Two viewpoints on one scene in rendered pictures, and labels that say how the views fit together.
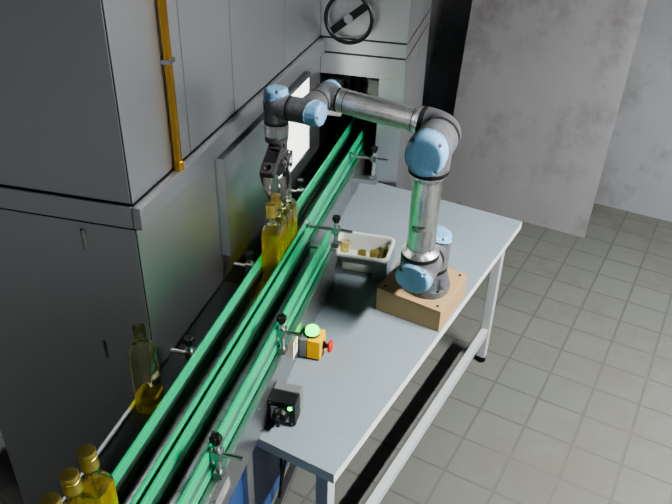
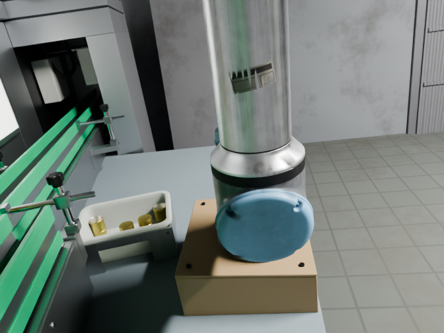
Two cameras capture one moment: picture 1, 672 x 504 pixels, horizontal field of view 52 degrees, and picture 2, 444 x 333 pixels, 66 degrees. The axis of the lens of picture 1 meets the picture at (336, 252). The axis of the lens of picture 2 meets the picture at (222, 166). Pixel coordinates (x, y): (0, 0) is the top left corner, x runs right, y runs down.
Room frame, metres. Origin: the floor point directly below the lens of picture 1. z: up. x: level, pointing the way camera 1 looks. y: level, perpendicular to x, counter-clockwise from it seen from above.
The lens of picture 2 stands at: (1.46, -0.08, 1.22)
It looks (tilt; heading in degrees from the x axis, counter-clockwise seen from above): 23 degrees down; 339
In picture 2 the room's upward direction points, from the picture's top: 9 degrees counter-clockwise
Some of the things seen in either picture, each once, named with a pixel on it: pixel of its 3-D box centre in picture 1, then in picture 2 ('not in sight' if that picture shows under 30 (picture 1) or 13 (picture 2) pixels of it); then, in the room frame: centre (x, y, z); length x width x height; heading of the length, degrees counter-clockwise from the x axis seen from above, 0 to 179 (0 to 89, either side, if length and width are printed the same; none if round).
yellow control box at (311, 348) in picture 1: (313, 343); not in sight; (1.69, 0.06, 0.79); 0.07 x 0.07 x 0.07; 76
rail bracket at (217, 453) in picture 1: (227, 458); not in sight; (1.08, 0.23, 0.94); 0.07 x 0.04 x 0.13; 76
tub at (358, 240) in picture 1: (362, 254); (127, 228); (2.21, -0.10, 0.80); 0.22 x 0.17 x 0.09; 76
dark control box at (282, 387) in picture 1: (285, 404); not in sight; (1.42, 0.13, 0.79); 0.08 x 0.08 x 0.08; 76
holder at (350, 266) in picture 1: (355, 255); (117, 234); (2.22, -0.07, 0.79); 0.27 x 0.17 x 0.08; 76
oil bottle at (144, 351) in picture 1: (145, 368); not in sight; (1.30, 0.47, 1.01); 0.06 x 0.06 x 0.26; 78
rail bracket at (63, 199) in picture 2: (329, 230); (51, 206); (2.12, 0.02, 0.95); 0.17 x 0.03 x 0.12; 76
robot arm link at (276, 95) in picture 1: (276, 105); not in sight; (1.98, 0.19, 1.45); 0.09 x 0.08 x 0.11; 66
